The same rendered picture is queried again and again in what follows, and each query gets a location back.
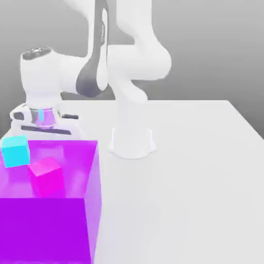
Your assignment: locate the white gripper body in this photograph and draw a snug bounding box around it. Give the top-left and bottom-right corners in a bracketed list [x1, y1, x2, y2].
[10, 117, 81, 141]

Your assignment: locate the small cyan cube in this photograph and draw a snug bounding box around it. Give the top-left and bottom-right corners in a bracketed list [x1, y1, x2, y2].
[1, 135, 31, 169]

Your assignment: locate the small magenta cube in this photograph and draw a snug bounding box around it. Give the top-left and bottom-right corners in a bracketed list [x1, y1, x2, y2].
[28, 157, 65, 198]

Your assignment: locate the large purple box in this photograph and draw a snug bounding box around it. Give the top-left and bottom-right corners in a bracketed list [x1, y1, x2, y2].
[0, 139, 103, 264]

